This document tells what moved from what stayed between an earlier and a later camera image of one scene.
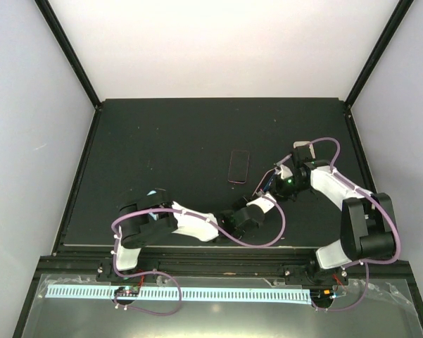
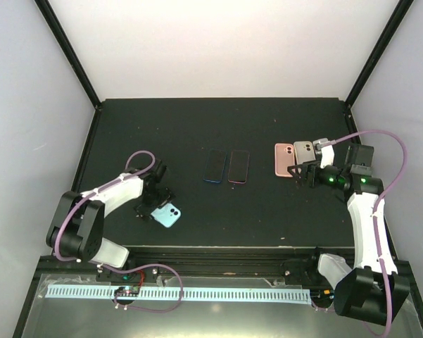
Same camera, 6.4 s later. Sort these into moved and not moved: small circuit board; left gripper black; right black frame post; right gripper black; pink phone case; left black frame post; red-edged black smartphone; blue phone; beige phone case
Moved: pink phone case; left gripper black; right gripper black; blue phone
Not moved: beige phone case; left black frame post; red-edged black smartphone; right black frame post; small circuit board
